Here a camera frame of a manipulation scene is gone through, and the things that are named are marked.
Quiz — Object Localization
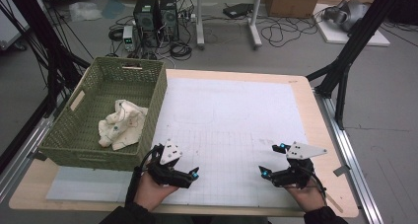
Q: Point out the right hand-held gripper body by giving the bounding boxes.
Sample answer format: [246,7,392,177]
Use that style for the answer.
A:
[270,140,328,189]

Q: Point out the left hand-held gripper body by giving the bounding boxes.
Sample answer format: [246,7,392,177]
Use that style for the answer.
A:
[146,138,195,189]

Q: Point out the cream printed cloth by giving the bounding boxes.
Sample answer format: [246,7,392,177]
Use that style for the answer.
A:
[98,99,150,152]

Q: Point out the green woven basket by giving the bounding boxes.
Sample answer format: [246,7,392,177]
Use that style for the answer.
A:
[38,55,169,172]

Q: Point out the person's left hand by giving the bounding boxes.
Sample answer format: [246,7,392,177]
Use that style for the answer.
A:
[132,174,180,213]

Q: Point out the person's right hand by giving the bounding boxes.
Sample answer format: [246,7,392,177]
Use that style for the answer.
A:
[284,181,327,214]

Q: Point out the thin wooden stick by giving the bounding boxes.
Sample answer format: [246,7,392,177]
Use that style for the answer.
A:
[324,192,345,214]

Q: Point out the white platform board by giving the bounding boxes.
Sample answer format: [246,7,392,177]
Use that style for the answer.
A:
[313,3,391,47]

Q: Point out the small grey power supply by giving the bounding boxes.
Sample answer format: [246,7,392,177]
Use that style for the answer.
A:
[122,25,137,52]

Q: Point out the black metal stand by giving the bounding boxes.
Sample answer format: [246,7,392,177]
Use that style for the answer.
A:
[3,0,92,117]
[305,0,409,130]

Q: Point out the black computer tower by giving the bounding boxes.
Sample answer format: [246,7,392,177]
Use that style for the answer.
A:
[159,0,180,42]
[132,0,162,48]

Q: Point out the white power strip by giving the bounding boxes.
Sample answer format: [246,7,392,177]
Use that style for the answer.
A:
[178,11,197,22]

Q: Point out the grey robot head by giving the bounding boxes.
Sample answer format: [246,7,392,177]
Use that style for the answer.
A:
[323,0,371,33]

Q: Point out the black flat device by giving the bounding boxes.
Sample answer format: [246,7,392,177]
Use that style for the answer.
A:
[222,2,254,20]

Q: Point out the clear plastic bag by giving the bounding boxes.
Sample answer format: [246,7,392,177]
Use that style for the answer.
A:
[68,1,104,23]

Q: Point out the white cabinet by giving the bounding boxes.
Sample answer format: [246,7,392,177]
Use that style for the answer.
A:
[0,0,32,51]

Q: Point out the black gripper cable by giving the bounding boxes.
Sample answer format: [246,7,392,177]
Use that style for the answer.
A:
[124,146,156,206]
[309,169,328,206]

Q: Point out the grey metal bracket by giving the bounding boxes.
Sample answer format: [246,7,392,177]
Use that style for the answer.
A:
[332,164,351,178]

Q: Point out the aluminium rail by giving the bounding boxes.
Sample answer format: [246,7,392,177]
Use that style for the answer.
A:
[0,114,56,202]
[314,91,384,224]

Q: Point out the coiled black cable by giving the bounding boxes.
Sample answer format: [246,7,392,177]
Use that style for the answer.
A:
[169,40,193,61]

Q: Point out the tangle of black floor cables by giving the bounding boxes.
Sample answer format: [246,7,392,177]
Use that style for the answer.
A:
[260,16,317,49]

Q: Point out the white desk frame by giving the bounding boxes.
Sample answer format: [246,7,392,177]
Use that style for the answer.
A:
[195,0,264,50]

